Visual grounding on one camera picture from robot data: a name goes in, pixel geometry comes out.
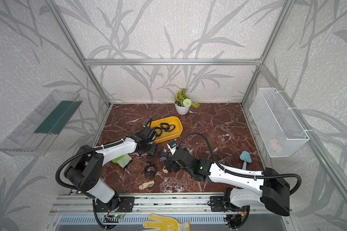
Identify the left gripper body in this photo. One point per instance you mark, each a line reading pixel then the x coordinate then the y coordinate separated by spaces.
pixel 150 148

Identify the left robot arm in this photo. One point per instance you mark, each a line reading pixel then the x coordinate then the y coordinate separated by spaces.
pixel 82 171

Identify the blue translucent watch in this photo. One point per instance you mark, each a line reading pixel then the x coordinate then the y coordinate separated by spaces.
pixel 163 155

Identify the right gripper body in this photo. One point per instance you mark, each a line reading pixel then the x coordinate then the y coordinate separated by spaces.
pixel 174 167

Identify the aluminium front rail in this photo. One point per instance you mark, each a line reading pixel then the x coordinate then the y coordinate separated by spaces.
pixel 141 203

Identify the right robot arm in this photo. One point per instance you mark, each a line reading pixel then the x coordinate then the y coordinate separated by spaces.
pixel 248 188

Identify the clear acrylic wall shelf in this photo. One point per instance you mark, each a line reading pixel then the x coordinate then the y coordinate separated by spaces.
pixel 35 135

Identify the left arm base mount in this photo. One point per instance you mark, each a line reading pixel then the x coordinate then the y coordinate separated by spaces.
pixel 118 204

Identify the white wire basket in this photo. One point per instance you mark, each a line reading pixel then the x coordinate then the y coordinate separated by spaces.
pixel 279 128

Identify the black slim watch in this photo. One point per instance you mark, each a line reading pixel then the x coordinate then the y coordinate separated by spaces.
pixel 163 126

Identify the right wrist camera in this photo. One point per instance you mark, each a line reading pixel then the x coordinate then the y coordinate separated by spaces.
pixel 172 146

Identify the teal garden trowel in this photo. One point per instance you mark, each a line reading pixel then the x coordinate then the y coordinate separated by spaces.
pixel 245 157

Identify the potted artificial plant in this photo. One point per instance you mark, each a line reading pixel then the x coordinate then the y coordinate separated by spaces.
pixel 183 103

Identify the yellow plastic storage box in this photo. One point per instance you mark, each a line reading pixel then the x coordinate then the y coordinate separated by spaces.
pixel 168 135

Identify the green work glove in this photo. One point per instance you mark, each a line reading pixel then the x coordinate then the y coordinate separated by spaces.
pixel 122 161

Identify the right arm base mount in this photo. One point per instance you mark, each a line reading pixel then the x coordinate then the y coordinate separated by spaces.
pixel 218 204

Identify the cream flat strap watch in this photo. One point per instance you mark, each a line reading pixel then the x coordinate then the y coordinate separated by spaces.
pixel 146 185

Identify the yellow dotted work glove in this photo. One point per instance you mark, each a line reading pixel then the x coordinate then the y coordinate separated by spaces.
pixel 157 222

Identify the black chunky watch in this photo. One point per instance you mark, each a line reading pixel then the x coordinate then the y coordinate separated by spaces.
pixel 150 170

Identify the black rugged sport watch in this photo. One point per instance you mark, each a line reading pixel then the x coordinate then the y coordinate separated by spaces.
pixel 158 132

